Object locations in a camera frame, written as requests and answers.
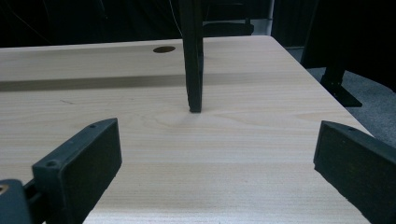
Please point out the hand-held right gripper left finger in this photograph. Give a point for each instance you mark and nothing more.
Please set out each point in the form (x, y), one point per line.
(77, 168)

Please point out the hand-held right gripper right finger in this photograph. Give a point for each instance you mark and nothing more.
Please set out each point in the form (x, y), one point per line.
(361, 168)

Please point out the black shelf with metal legs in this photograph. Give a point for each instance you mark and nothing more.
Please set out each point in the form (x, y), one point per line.
(193, 62)

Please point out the black floor stand base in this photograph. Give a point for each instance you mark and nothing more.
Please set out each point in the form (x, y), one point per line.
(339, 90)

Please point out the white desk leg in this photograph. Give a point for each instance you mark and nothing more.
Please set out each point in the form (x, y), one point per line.
(269, 18)

